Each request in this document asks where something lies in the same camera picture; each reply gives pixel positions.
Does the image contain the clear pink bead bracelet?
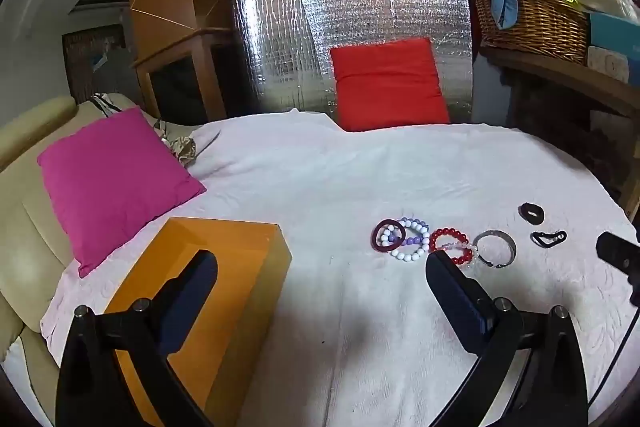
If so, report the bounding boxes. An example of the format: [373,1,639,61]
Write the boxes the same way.
[442,241,478,258]

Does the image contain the wicker basket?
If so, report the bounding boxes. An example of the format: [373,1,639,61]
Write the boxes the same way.
[470,0,591,66]

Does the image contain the black clip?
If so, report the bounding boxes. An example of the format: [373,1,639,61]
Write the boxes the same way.
[531,229,568,249]

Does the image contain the dark red bangle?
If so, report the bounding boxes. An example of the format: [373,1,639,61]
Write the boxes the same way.
[371,218,407,253]

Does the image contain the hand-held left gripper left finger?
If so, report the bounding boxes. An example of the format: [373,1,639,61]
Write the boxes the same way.
[55,249,219,427]

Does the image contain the small red cushion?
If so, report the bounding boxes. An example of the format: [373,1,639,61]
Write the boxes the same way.
[330,38,451,132]

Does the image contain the black hair tie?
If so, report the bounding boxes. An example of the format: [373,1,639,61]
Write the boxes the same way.
[518,202,546,224]

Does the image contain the purple bead bracelet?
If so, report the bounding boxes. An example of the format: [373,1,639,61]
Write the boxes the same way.
[392,227,423,248]

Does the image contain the silver insulation foil sheet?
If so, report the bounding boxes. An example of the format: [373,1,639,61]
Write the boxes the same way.
[232,0,473,124]

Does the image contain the pale pink blanket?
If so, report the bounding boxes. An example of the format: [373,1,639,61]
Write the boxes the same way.
[40,109,636,427]

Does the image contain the blue cardboard box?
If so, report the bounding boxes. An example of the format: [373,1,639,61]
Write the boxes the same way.
[587,12,640,82]

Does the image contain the white bead bracelet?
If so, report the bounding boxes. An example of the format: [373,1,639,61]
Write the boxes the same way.
[380,218,431,263]

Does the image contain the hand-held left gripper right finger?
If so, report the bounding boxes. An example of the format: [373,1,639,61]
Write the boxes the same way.
[425,249,590,427]

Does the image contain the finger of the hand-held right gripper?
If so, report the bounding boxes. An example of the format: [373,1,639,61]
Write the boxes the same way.
[596,232,640,308]

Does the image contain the silver cuff bangle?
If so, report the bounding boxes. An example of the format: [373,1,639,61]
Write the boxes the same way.
[472,230,517,269]

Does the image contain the dark wooden shelf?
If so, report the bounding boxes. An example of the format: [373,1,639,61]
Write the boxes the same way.
[480,47,640,208]

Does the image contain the red bead bracelet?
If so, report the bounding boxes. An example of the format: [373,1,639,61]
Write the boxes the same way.
[429,228,473,268]

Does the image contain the orange box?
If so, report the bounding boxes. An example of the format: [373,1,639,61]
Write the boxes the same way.
[102,217,293,427]

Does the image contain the beige sofa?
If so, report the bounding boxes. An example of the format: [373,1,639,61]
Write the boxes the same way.
[0,93,166,408]

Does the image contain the pink cushion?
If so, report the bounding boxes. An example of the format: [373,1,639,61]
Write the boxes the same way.
[37,107,208,279]

